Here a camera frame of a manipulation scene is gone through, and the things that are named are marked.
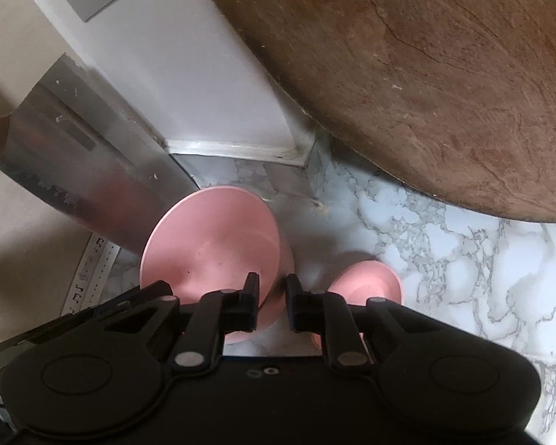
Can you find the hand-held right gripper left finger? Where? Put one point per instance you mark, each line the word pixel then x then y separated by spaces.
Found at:
pixel 251 306

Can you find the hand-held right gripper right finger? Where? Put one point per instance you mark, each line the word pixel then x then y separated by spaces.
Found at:
pixel 293 308

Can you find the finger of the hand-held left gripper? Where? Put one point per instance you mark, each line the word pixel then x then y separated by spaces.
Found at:
pixel 120 300

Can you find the small pink round bowl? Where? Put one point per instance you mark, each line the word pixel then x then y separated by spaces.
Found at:
pixel 366 282

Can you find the large pink bowl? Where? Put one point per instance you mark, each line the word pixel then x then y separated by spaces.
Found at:
pixel 208 241

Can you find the patterned white edge trim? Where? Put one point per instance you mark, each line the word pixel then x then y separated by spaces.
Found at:
pixel 90 273

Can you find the round wooden cutting board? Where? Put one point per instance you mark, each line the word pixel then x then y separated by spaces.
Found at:
pixel 398 79

